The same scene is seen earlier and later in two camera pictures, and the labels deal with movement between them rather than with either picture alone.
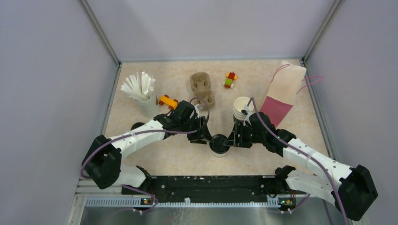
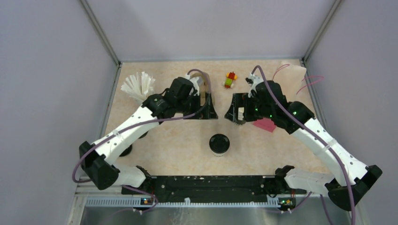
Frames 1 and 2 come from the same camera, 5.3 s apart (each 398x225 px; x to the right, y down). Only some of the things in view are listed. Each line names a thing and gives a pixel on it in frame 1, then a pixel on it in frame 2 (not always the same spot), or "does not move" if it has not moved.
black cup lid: (216, 144) does not move
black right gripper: (234, 140) → (241, 100)
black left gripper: (202, 131) → (206, 112)
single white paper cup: (219, 155) does not move
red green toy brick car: (230, 76) does not move
